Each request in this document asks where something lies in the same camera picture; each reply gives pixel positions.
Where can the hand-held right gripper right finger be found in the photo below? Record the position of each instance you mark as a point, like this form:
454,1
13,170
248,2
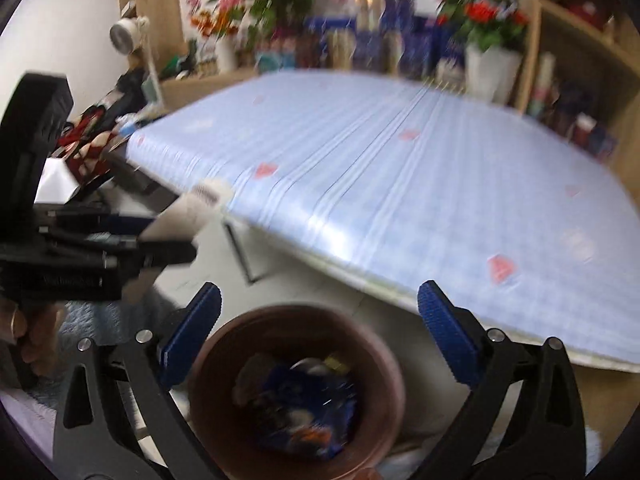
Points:
445,330

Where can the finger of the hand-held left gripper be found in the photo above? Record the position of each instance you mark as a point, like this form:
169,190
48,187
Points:
155,255
100,223

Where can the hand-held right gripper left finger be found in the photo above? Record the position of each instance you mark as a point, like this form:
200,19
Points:
192,330

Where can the brown plastic bin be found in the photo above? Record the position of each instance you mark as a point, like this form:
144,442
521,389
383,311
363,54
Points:
220,385

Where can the yellow snack wrapper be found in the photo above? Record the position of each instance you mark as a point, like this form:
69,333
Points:
335,361

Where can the blue snack packet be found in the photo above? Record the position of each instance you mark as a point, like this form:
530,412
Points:
310,405

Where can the person's left hand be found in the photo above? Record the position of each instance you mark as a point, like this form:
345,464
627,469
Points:
35,330

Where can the red black patterned cloth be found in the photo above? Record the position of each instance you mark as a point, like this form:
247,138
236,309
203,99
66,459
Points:
95,145

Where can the black table leg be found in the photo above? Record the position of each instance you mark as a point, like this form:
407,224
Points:
242,255

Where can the person's left leg fluffy grey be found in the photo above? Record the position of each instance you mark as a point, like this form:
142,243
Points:
90,317

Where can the blue checked tablecloth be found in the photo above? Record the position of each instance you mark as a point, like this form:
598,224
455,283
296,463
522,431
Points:
400,185

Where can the white round fan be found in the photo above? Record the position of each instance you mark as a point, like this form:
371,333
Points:
127,35

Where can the wooden side shelf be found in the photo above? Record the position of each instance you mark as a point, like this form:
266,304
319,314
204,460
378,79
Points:
150,5

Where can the white vase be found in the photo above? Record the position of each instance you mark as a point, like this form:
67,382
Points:
226,55

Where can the red and blue boxes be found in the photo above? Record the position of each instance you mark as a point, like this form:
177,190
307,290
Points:
595,135

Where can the paper roll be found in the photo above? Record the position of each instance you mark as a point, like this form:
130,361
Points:
542,85

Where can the row of blue boxes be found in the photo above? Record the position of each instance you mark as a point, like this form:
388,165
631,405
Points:
390,40

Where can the potted plant in white pot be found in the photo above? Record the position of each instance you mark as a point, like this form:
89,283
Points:
487,30

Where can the wooden shelf unit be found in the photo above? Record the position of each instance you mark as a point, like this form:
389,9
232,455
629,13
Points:
585,25

